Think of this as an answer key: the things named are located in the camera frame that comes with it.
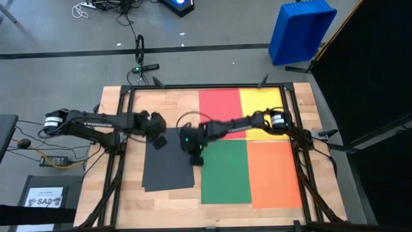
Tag black paper sheet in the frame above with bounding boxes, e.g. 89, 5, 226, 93
141, 183, 194, 193
143, 127, 196, 191

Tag red paper sheet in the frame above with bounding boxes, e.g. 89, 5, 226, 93
198, 89, 247, 140

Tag green paper sheet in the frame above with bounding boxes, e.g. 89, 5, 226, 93
200, 139, 252, 205

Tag yellow paper sheet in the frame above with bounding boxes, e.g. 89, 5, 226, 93
238, 87, 290, 141

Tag orange paper sheet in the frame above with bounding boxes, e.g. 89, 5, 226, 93
247, 140, 303, 209

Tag black USB hub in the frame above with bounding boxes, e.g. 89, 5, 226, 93
131, 63, 160, 74

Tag black computer with lights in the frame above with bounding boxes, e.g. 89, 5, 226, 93
158, 0, 196, 18

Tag white SA2 label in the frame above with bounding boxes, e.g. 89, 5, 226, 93
23, 186, 64, 209

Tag black clamp lever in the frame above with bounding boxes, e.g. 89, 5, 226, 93
318, 128, 339, 139

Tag black case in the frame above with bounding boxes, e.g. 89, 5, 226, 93
15, 175, 84, 232

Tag black furniture corner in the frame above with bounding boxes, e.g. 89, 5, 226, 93
0, 113, 19, 164

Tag blue plastic bin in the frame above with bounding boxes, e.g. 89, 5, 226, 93
268, 0, 338, 67

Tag grey metal leg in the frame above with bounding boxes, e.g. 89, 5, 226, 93
0, 0, 35, 38

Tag black partition panel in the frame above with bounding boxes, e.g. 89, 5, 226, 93
310, 0, 412, 232

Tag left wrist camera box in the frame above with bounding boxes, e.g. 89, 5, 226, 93
152, 135, 169, 150

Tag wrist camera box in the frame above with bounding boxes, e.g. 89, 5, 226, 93
152, 135, 169, 150
189, 153, 205, 167

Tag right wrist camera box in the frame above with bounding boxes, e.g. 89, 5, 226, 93
189, 153, 205, 167

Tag black aluminium table frame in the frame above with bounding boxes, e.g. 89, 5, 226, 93
73, 82, 350, 232

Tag coiled black cable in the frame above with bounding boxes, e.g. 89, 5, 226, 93
135, 34, 145, 66

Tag yellow floor cable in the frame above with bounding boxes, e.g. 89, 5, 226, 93
11, 137, 88, 171

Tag black floor cable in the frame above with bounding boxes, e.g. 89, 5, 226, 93
12, 102, 109, 194

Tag tangled black cables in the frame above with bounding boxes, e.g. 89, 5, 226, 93
91, 0, 152, 43

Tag white cable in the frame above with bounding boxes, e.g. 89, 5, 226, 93
71, 2, 90, 19

